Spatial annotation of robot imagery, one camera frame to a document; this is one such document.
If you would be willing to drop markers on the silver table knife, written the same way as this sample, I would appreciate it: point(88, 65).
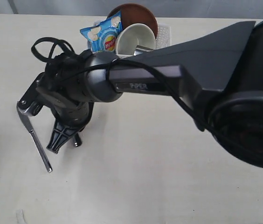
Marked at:
point(29, 127)

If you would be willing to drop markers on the tape piece on table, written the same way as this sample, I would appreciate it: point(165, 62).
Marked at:
point(20, 217)

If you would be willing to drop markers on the white perforated plastic basket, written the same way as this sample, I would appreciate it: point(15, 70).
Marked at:
point(163, 38)

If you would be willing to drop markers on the grey ceramic bowl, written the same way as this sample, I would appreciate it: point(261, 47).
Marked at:
point(132, 36)

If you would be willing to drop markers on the metal cup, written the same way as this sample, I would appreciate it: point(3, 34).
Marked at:
point(141, 49)

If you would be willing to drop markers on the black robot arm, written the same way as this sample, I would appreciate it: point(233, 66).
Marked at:
point(216, 79)

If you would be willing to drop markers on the silver fork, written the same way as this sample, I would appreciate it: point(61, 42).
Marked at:
point(77, 141)

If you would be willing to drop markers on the brown round plate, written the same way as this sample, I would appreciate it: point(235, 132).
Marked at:
point(132, 13)

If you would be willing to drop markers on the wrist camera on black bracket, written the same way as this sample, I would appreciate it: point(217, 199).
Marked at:
point(30, 103)

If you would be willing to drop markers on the blue chips bag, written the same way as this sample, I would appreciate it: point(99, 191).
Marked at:
point(103, 36)

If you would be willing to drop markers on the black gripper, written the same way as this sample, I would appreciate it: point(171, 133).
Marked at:
point(60, 89)

